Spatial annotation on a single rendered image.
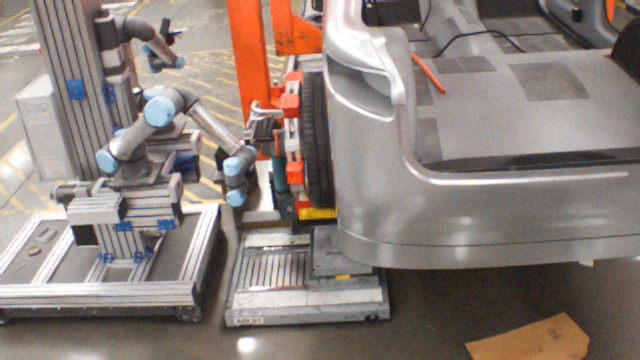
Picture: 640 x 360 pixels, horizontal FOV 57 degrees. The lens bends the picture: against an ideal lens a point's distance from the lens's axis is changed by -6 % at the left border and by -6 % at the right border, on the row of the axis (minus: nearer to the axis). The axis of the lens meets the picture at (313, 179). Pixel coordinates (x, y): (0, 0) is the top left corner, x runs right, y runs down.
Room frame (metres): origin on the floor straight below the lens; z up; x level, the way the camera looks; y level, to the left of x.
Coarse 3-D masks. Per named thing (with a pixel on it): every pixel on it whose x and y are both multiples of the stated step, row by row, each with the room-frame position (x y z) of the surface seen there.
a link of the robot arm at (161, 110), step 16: (160, 96) 2.35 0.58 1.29; (176, 96) 2.39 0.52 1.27; (144, 112) 2.36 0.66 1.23; (160, 112) 2.31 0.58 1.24; (176, 112) 2.35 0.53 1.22; (128, 128) 2.43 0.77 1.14; (144, 128) 2.37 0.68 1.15; (160, 128) 2.36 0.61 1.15; (112, 144) 2.45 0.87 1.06; (128, 144) 2.41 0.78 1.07; (96, 160) 2.46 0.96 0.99; (112, 160) 2.42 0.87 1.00
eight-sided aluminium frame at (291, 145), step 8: (288, 88) 2.74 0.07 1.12; (296, 88) 2.73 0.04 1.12; (288, 120) 2.54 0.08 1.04; (296, 120) 2.53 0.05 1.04; (288, 128) 2.51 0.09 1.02; (296, 128) 2.51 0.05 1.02; (288, 136) 2.48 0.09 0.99; (296, 136) 2.48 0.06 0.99; (288, 144) 2.46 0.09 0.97; (296, 144) 2.45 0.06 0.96; (288, 152) 2.45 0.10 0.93; (296, 152) 2.45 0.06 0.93; (288, 160) 2.46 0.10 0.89; (296, 184) 2.45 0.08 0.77; (304, 184) 2.47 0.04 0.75; (296, 192) 2.51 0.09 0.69; (304, 192) 2.49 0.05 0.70; (296, 200) 2.59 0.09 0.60; (304, 200) 2.60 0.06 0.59
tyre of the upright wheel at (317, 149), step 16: (304, 80) 2.67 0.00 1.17; (320, 80) 2.65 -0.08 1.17; (304, 96) 2.56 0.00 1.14; (320, 96) 2.55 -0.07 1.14; (304, 112) 2.50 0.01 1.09; (320, 112) 2.49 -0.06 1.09; (304, 128) 2.46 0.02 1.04; (320, 128) 2.44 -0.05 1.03; (304, 144) 2.42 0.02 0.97; (320, 144) 2.41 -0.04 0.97; (320, 160) 2.39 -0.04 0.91; (320, 176) 2.39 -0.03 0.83; (320, 192) 2.41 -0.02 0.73; (320, 208) 2.51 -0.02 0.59
